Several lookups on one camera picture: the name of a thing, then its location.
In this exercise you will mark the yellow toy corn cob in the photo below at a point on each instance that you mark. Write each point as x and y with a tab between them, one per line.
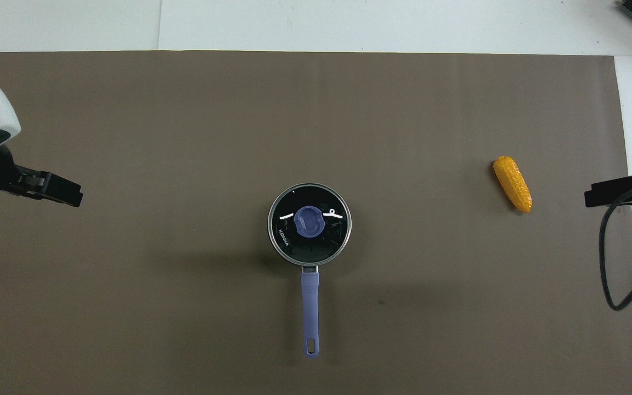
512	184

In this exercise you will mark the glass lid purple knob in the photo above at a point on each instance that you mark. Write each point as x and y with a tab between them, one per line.
309	222

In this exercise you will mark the brown table mat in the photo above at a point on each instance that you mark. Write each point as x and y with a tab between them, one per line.
184	137

